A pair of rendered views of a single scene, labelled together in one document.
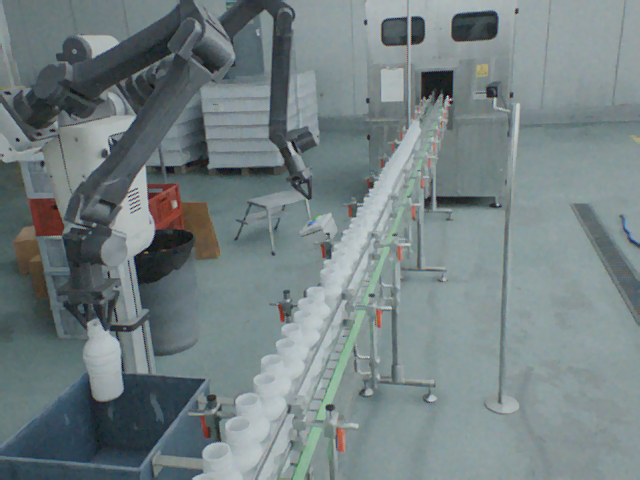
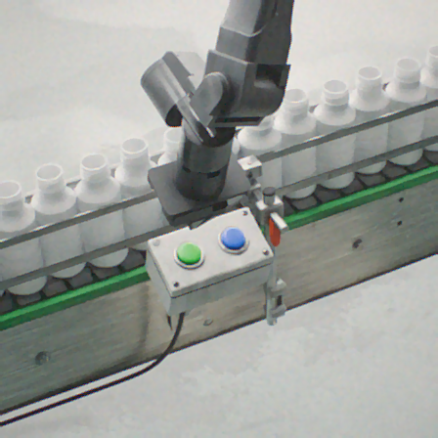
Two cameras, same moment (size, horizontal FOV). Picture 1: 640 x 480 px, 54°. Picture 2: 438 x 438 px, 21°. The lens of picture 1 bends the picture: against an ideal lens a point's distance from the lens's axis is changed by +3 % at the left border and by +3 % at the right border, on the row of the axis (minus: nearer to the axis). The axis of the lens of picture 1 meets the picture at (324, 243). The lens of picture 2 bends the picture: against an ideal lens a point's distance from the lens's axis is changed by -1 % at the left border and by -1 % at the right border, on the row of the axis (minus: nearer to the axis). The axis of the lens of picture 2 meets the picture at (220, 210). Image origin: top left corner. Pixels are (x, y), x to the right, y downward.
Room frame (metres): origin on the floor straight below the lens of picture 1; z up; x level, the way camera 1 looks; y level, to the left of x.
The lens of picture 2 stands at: (2.56, 0.93, 2.10)
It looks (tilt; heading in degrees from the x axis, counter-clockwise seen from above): 40 degrees down; 233
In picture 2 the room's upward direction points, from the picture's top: 3 degrees counter-clockwise
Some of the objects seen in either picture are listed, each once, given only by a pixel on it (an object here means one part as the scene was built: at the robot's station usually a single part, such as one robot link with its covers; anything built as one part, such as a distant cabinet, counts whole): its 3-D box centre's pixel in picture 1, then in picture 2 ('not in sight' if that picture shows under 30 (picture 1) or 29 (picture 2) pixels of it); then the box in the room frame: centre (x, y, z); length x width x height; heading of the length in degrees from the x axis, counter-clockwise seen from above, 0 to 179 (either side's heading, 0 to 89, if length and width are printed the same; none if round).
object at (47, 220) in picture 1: (90, 203); not in sight; (3.68, 1.42, 0.78); 0.61 x 0.41 x 0.22; 173
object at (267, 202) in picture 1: (272, 218); not in sight; (5.10, 0.44, 0.21); 0.61 x 0.47 x 0.41; 39
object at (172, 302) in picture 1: (162, 292); not in sight; (3.28, 0.96, 0.32); 0.45 x 0.45 x 0.64
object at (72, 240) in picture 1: (82, 246); not in sight; (1.11, 0.46, 1.32); 0.07 x 0.06 x 0.07; 55
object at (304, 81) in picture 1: (280, 110); not in sight; (10.11, 0.61, 0.59); 1.25 x 1.03 x 1.17; 167
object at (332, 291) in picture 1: (329, 303); not in sight; (1.31, 0.00, 1.08); 0.06 x 0.06 x 0.17
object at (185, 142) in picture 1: (165, 130); not in sight; (8.97, 2.22, 0.50); 1.23 x 1.05 x 1.00; 164
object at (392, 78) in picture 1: (392, 84); not in sight; (5.95, -0.72, 1.22); 0.23 x 0.03 x 0.32; 76
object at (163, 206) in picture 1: (139, 207); not in sight; (4.38, 1.35, 0.55); 0.61 x 0.41 x 0.22; 169
